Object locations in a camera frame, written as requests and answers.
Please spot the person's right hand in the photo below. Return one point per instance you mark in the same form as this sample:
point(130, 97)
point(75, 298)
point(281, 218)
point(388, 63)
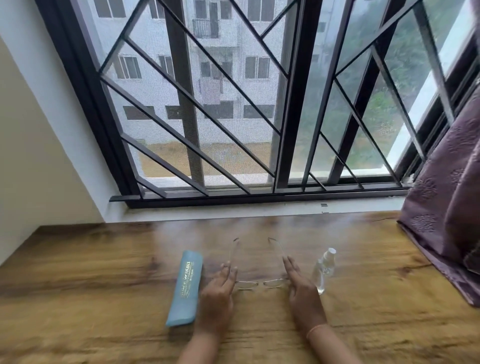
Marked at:
point(304, 300)

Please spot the person's left hand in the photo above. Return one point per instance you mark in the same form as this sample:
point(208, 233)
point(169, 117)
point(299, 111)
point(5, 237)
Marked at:
point(214, 303)

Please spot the person's left fingers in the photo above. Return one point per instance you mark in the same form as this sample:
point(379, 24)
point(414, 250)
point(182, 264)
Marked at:
point(226, 276)

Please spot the person's right fingers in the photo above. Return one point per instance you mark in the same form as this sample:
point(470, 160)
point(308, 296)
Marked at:
point(292, 270)

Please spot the thin metal frame eyeglasses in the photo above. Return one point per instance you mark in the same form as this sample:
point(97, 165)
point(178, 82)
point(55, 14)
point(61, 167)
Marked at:
point(262, 283)

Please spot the person's right forearm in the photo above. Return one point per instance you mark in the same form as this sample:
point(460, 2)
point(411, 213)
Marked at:
point(332, 347)

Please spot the person's left forearm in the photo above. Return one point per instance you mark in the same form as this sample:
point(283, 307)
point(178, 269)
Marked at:
point(200, 348)

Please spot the clear spray bottle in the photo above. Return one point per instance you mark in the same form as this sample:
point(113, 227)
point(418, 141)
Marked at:
point(324, 270)

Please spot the light blue eyeglass pouch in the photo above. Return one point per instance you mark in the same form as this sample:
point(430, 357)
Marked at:
point(185, 288)

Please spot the pink wrist band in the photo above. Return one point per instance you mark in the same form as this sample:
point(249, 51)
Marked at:
point(317, 329)

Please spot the dark metal window grille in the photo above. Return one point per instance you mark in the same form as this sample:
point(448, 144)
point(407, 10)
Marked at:
point(285, 112)

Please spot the purple patterned curtain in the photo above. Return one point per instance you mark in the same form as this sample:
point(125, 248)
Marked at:
point(448, 210)

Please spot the white apartment building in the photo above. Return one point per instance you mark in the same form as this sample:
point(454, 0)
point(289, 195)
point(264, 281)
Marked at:
point(228, 56)

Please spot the green trees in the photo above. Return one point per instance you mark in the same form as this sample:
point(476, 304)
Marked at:
point(405, 63)

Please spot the dark window frame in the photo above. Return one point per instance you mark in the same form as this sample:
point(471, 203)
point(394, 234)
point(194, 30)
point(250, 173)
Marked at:
point(93, 112)

